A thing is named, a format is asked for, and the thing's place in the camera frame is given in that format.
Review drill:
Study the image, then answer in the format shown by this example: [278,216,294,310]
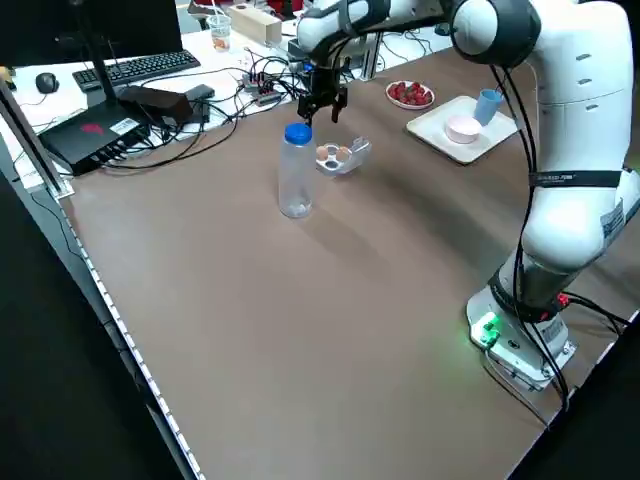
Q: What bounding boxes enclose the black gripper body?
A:
[302,65,347,104]

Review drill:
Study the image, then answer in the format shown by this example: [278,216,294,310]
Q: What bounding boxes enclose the white egg box clear lid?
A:
[314,135,374,179]

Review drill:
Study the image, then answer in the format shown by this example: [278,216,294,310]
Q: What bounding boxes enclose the clear plastic drink cup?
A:
[206,13,233,52]

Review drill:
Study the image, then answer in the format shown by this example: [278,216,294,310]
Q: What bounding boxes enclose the pink bowl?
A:
[445,114,483,144]

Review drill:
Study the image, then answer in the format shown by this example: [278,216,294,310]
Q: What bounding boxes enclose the cream rectangular tray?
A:
[405,95,520,166]

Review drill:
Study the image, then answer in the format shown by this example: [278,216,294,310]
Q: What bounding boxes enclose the blue cup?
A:
[473,88,504,127]

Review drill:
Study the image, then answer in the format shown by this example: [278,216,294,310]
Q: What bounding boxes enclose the usb hub with plugs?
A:
[241,69,282,105]

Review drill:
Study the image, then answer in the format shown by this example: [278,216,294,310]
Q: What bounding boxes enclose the white round plate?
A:
[384,79,436,111]

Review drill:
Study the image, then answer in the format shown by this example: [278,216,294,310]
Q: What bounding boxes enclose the clear bottle blue cap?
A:
[278,123,315,219]

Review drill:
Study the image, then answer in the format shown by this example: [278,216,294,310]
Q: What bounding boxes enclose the pale wooden box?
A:
[227,4,284,49]

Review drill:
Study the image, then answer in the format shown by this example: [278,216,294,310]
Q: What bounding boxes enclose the small black device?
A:
[183,83,217,102]

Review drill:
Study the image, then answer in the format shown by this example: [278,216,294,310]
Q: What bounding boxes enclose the dark brown box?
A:
[118,84,194,127]

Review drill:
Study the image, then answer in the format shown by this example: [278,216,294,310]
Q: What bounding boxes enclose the black keyboard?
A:
[71,49,202,92]

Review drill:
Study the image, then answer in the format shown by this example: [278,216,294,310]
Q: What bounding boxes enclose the black monitor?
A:
[0,0,184,67]

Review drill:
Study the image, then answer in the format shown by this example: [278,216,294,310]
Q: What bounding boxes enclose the black monitor stand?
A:
[69,0,122,104]

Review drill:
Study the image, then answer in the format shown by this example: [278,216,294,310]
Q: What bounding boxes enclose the black ribbed electronics box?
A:
[38,102,152,177]

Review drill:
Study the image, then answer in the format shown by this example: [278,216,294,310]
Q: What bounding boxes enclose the aluminium camera post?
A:
[348,29,387,82]

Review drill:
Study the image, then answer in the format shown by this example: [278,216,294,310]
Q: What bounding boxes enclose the black desk cable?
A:
[102,54,314,172]

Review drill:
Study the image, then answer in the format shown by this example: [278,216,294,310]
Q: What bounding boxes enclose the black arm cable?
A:
[487,64,575,416]

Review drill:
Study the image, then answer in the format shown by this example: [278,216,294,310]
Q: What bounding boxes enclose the aluminium corner post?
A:
[0,78,76,197]

